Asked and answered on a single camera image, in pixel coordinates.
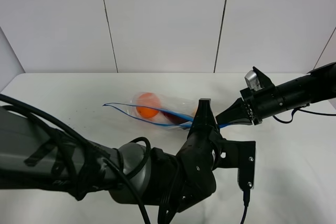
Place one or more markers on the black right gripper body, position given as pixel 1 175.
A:
pixel 263 103

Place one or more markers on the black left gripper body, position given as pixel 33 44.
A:
pixel 187 177

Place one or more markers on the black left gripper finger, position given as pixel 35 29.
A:
pixel 204 117

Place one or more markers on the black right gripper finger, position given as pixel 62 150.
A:
pixel 236 122
pixel 237 112

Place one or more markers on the clear zip bag blue zipper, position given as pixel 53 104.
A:
pixel 179 105

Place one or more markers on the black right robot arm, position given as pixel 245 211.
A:
pixel 318 85

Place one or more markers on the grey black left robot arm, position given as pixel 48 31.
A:
pixel 38 151

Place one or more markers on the yellow toy bell pepper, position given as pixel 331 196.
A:
pixel 194 112

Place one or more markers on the dark purple toy eggplant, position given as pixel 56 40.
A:
pixel 177 118

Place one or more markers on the orange toy fruit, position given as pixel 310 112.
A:
pixel 147 104

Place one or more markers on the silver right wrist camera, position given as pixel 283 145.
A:
pixel 257 80

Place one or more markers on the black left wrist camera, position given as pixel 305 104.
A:
pixel 240 155

